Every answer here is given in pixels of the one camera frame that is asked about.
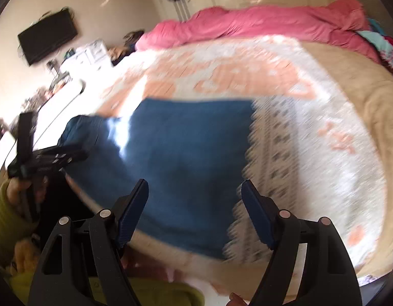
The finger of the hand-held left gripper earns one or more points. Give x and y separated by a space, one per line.
65 162
65 150

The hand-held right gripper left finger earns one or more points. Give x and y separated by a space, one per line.
132 216

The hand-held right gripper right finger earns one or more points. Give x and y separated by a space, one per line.
258 216

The blue denim pants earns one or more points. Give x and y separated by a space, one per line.
183 165

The person's left hand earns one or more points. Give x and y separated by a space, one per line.
13 193

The person's right hand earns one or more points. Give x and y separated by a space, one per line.
236 300

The white low cabinet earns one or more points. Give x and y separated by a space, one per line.
56 108

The white orange patterned blanket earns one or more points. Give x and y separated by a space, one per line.
311 153

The white drawer dresser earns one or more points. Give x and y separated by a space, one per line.
91 55

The beige cloth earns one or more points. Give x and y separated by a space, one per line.
117 52

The pile of dark clothes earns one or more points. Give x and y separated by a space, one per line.
134 40

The beige bed sheet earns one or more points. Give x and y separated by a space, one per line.
374 108

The pink duvet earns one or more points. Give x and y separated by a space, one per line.
247 25

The purple floral cloth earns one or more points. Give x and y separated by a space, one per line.
392 60

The light blue patterned cloth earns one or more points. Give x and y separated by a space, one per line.
374 38

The grey headboard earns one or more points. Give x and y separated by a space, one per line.
355 0

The black wall television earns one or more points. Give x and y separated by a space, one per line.
46 38

